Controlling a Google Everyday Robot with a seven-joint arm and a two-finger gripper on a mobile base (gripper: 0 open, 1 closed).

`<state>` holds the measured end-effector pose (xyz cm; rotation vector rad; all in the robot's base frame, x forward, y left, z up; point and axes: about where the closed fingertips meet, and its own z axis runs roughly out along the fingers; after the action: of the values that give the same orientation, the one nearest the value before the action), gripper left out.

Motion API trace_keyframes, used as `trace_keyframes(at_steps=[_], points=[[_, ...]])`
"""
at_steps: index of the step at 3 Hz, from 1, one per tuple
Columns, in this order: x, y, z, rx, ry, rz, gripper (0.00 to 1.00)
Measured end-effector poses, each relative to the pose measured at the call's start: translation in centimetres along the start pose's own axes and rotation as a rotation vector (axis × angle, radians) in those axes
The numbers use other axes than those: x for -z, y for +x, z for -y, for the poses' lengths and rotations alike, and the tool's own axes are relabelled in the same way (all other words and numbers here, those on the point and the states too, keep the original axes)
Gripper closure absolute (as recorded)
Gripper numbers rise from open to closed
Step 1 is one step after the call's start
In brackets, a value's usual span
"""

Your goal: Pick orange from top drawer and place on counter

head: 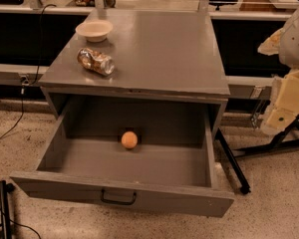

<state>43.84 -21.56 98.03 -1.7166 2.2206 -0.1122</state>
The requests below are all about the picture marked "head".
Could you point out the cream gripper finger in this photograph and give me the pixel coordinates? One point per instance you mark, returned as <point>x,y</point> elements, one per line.
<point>271,45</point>
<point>284,104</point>

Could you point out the orange round can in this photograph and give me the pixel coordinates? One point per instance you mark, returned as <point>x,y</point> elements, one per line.
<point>129,140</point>

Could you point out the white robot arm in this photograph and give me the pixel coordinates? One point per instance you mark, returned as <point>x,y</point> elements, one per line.
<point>289,43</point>

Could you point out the grey cabinet with counter top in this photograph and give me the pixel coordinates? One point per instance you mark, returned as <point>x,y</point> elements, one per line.
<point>165,55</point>

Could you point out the open grey top drawer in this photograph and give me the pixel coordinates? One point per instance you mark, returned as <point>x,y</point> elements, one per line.
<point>171,169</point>

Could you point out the crushed shiny drink can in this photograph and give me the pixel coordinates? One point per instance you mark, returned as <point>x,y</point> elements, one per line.
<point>96,61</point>

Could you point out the black metal stand legs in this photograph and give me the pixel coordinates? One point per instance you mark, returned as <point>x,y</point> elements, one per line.
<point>275,145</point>

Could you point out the beige paper bowl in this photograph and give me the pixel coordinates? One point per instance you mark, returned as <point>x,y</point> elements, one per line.
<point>95,31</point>

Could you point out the black stand at lower left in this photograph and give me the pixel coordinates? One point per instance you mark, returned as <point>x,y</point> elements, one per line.
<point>5,220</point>

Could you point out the grey bench rail right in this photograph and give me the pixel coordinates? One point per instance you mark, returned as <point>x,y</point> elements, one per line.
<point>250,88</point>

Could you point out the grey bench rail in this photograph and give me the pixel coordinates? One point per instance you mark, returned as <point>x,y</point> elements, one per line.
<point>250,88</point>
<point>16,75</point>

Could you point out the black drawer handle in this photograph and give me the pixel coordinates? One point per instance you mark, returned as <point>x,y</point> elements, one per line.
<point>118,197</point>

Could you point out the grey bench rail left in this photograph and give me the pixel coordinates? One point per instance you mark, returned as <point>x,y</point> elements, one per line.
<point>16,75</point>

